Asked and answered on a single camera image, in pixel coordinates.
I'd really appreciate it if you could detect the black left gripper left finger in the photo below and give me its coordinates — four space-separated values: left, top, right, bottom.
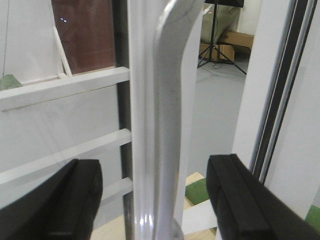
0 159 103 240

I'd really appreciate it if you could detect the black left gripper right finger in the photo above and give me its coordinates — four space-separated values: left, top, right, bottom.
206 154 320 240

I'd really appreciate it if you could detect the white framed transparent sliding door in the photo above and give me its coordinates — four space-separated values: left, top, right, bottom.
0 0 202 240

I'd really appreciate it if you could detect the grey metal door handle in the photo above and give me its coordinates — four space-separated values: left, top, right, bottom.
153 0 204 240

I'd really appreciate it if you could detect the black tripod stand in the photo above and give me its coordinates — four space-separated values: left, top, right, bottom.
197 0 247 75

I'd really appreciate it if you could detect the brown cardboard box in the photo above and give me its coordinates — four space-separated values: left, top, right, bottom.
199 31 255 62

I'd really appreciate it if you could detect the white wooden support bracket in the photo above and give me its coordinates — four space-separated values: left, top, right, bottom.
181 200 218 235

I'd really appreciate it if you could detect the white fixed door frame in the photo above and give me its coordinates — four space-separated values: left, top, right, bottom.
232 0 320 218

